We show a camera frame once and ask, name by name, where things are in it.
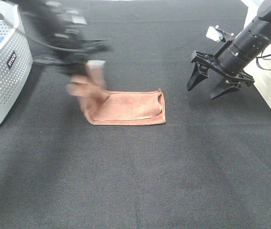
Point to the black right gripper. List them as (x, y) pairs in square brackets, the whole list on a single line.
[(204, 62)]

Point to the brown orange microfiber towel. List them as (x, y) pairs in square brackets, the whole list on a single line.
[(103, 107)]

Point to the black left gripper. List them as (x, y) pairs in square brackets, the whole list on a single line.
[(71, 55)]

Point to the grey perforated laundry basket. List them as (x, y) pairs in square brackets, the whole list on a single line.
[(15, 57)]

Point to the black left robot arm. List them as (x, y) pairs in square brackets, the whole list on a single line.
[(53, 22)]

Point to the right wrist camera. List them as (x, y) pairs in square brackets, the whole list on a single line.
[(218, 35)]

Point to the black table cloth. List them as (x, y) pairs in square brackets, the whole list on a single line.
[(207, 167)]

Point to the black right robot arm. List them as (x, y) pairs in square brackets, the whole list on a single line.
[(235, 54)]

